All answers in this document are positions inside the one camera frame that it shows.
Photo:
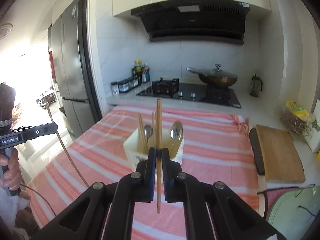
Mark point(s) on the white spice shaker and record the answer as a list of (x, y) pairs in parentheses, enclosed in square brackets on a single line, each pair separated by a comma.
[(115, 88)]

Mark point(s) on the small steel spoon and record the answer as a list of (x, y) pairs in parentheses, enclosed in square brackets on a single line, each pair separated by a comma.
[(148, 131)]

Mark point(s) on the green plastic cutting board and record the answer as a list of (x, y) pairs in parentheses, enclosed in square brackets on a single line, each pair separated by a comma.
[(294, 211)]

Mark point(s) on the dark glass bottle jug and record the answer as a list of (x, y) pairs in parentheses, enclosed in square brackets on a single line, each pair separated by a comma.
[(256, 86)]

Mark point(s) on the green cap sauce bottle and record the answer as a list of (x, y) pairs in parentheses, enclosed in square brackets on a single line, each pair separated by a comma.
[(136, 70)]

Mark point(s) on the white box on counter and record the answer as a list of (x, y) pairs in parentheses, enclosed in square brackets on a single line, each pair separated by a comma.
[(313, 138)]

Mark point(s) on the stainless steel refrigerator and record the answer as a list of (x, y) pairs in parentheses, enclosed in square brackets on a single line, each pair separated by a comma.
[(70, 71)]

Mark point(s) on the large steel spoon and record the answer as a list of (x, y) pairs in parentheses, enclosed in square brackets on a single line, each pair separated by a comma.
[(176, 135)]

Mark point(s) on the person's left hand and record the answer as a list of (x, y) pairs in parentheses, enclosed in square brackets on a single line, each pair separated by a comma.
[(12, 177)]

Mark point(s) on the wok with glass lid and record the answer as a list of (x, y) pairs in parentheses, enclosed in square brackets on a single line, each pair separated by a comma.
[(216, 77)]

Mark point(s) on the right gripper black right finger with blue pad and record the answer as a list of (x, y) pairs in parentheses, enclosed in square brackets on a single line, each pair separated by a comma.
[(182, 187)]

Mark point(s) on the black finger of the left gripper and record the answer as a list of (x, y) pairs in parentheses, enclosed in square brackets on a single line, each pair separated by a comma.
[(45, 129)]

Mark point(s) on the pink striped tablecloth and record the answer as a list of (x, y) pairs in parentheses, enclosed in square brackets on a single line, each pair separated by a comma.
[(216, 148)]

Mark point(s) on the pink cutting board black rim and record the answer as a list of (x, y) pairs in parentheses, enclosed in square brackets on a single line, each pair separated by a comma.
[(272, 195)]

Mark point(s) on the black gas stove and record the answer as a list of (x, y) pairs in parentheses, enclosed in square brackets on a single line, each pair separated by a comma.
[(174, 89)]

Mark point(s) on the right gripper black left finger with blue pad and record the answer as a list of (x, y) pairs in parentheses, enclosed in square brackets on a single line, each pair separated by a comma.
[(138, 186)]

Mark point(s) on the black knife sharpener stone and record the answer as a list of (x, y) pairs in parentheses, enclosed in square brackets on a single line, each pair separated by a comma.
[(258, 158)]

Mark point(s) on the wooden cutting board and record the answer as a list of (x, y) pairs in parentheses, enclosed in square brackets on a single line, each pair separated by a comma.
[(282, 163)]

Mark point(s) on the wire basket with yellow bag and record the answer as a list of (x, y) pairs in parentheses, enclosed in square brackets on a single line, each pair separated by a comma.
[(296, 118)]

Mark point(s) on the black range hood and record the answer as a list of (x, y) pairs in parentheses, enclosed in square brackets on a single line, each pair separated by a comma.
[(210, 20)]

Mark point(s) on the dark soy sauce bottle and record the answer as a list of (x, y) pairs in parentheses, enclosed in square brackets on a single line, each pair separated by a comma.
[(145, 73)]

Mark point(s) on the cream plastic utensil holder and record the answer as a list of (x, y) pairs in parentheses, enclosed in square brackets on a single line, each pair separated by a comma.
[(135, 153)]

